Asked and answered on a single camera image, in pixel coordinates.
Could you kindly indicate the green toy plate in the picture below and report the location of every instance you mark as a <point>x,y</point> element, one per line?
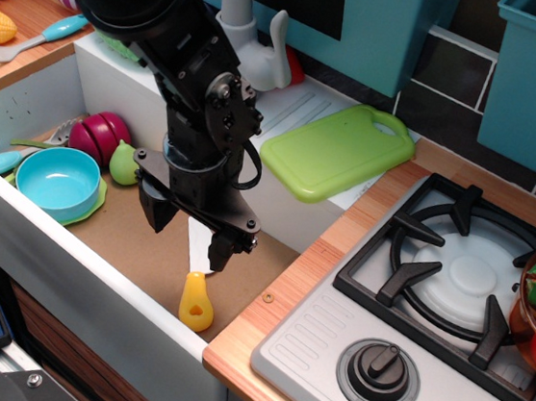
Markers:
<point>64,198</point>

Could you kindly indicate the green toy pear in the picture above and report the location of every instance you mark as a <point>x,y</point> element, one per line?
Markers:
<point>122,165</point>

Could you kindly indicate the black stove knob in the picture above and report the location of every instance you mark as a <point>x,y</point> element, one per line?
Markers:
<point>375,369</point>

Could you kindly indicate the blue-handled toy fork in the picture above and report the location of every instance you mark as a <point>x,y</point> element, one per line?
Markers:
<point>11,159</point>

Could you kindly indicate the teal bin centre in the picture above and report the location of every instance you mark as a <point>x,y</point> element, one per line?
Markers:
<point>374,42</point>

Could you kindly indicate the magenta toy onion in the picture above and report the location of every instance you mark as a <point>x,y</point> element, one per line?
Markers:
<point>99,135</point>

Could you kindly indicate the red toy tomato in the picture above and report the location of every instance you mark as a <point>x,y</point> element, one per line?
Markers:
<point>297,72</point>

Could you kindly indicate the blue toy bowl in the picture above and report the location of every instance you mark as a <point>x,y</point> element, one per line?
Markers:
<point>68,161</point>

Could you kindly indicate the white toy sink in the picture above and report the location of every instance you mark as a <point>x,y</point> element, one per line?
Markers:
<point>97,300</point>

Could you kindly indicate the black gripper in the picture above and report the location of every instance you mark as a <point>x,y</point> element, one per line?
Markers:
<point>204,194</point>

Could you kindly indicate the white toy faucet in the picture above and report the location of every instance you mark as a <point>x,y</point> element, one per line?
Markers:
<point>265,67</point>

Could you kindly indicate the green cutting board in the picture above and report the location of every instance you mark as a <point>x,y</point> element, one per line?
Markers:
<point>335,153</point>

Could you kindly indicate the black stove grate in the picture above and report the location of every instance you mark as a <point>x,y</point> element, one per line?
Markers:
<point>442,271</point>

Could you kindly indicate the copper toy pot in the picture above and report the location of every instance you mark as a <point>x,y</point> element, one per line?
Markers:
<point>523,317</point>

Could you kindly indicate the green toy leafy vegetable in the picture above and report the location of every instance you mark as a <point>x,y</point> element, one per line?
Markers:
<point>119,48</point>

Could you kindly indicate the yellow-handled toy knife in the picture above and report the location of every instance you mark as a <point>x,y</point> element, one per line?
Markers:
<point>195,309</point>

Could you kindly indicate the blue-handled toy spatula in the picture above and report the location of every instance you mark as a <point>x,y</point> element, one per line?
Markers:
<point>60,29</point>

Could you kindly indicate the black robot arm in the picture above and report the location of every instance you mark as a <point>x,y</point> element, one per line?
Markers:
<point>211,117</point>

